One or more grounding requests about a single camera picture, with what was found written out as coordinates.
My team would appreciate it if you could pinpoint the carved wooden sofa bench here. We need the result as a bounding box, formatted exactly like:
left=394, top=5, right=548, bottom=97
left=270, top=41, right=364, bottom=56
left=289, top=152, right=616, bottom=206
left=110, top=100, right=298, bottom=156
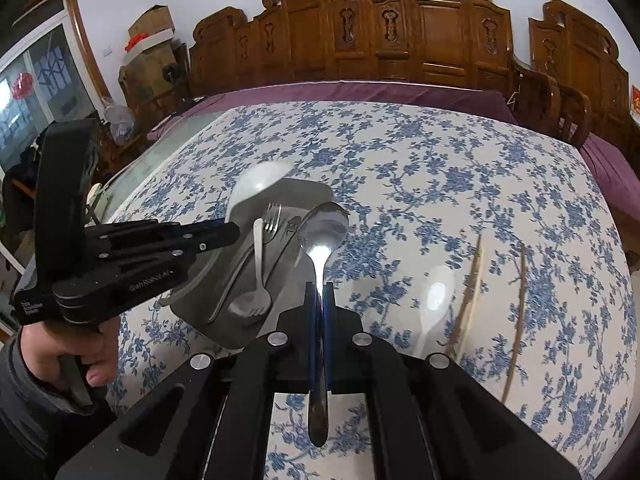
left=187, top=0, right=563, bottom=136

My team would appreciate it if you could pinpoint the person's left hand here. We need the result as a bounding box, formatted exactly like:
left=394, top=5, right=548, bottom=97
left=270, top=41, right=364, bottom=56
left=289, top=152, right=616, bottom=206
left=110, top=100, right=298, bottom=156
left=22, top=310, right=122, bottom=390

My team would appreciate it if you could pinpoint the red window decoration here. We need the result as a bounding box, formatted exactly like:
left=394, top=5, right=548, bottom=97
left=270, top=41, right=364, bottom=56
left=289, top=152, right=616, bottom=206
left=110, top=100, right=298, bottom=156
left=12, top=74, right=36, bottom=100

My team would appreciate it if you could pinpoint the flat white box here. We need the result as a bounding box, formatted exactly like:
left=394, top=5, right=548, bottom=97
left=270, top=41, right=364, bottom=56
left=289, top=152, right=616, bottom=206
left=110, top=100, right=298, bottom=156
left=125, top=30, right=173, bottom=55

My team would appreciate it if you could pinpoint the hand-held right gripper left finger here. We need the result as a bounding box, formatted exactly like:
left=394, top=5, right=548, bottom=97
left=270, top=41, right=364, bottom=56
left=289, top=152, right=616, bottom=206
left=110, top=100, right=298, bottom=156
left=55, top=282, right=318, bottom=480

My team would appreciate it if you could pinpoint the blue floral tablecloth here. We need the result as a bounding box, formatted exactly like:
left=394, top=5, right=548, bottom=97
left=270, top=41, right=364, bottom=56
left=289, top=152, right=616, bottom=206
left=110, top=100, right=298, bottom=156
left=102, top=101, right=633, bottom=480

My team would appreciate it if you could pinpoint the large cardboard box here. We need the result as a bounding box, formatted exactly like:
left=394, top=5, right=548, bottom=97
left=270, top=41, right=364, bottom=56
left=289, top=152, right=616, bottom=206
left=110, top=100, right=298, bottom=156
left=119, top=42, right=191, bottom=111

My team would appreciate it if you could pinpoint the person's left forearm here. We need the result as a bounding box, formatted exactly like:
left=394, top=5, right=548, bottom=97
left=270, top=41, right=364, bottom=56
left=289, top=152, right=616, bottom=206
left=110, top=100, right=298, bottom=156
left=0, top=330, right=116, bottom=480

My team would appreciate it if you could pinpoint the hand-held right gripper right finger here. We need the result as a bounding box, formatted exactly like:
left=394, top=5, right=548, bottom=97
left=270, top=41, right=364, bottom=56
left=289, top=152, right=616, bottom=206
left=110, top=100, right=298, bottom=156
left=322, top=284, right=583, bottom=480

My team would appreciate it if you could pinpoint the rectangular metal tray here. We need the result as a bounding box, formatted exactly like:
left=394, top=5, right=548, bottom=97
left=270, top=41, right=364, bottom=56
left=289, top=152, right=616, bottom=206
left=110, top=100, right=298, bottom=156
left=160, top=177, right=336, bottom=351

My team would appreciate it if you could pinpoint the purple armchair cushion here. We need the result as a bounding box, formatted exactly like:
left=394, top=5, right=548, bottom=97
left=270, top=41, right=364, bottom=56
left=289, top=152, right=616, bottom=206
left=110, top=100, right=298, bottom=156
left=580, top=132, right=640, bottom=221

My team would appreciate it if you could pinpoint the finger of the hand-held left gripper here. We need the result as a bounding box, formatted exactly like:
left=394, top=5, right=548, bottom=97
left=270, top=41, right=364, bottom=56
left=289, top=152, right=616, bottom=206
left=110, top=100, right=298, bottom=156
left=95, top=242, right=211, bottom=275
left=85, top=219, right=242, bottom=253

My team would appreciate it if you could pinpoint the light wooden chopstick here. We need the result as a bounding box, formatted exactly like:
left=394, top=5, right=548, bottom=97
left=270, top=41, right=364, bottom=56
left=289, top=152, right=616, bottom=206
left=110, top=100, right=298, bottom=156
left=440, top=240, right=483, bottom=351
left=465, top=234, right=488, bottom=311

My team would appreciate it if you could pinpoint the purple sofa cushion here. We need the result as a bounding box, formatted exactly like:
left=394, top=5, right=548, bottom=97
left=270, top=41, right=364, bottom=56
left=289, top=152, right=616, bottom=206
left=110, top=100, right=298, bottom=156
left=147, top=80, right=518, bottom=141

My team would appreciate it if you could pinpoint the carved wooden armchair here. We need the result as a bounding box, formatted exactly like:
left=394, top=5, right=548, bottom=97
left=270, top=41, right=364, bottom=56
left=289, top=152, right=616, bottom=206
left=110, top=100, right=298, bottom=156
left=529, top=0, right=640, bottom=161

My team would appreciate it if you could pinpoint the large metal spoon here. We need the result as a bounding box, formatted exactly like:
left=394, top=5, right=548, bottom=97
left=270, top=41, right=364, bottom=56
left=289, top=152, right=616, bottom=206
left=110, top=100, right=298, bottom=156
left=297, top=201, right=351, bottom=448

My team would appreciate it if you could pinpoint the clear plastic bag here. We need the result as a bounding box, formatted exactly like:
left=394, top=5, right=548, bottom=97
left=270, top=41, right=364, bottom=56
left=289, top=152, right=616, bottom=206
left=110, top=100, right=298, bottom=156
left=102, top=102, right=138, bottom=147

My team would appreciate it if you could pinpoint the dark wooden chopstick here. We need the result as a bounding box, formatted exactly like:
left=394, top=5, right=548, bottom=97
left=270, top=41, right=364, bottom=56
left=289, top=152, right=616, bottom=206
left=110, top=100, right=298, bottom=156
left=502, top=245, right=528, bottom=403

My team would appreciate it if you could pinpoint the wooden framed glass door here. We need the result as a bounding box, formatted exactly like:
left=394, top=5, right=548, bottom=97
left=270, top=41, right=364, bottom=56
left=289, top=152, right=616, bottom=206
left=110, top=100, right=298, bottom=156
left=0, top=0, right=113, bottom=171

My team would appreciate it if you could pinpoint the long metal fork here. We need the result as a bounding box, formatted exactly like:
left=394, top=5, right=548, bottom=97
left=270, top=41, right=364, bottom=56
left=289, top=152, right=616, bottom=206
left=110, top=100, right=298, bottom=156
left=206, top=202, right=283, bottom=325

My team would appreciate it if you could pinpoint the small cardboard box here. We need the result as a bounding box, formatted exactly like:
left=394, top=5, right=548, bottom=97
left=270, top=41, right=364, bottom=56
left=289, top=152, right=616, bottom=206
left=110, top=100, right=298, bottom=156
left=128, top=5, right=175, bottom=36

